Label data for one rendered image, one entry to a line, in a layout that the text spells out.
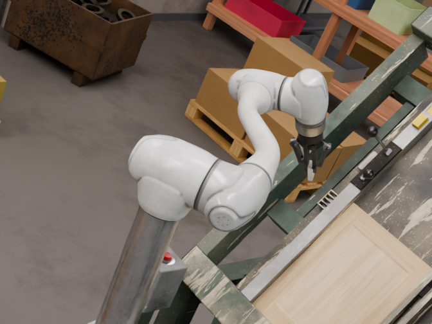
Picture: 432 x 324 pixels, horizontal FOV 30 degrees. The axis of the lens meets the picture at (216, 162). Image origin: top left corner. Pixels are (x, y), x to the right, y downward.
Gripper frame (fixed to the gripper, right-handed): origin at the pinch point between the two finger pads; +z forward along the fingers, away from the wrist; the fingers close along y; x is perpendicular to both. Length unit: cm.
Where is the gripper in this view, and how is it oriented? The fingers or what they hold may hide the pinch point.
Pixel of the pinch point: (310, 170)
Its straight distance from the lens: 256.9
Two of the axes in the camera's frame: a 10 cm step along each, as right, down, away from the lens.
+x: -3.0, 7.5, -5.9
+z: 1.0, 6.4, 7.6
